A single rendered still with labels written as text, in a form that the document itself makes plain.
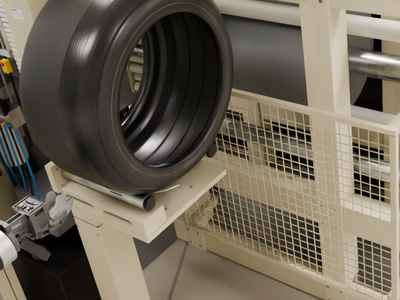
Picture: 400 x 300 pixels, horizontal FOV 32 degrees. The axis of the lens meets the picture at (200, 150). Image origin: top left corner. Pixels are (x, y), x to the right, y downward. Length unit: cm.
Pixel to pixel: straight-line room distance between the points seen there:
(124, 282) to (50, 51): 110
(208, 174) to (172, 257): 101
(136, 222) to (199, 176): 30
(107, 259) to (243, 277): 71
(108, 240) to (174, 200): 42
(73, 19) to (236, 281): 156
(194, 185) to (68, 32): 67
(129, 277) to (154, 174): 80
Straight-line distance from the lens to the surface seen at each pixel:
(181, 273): 303
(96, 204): 206
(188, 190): 212
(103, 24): 167
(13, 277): 270
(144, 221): 194
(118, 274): 253
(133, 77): 248
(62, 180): 216
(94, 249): 249
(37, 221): 174
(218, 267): 302
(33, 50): 178
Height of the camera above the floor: 206
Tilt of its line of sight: 33 degrees down
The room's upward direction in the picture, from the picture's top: 11 degrees counter-clockwise
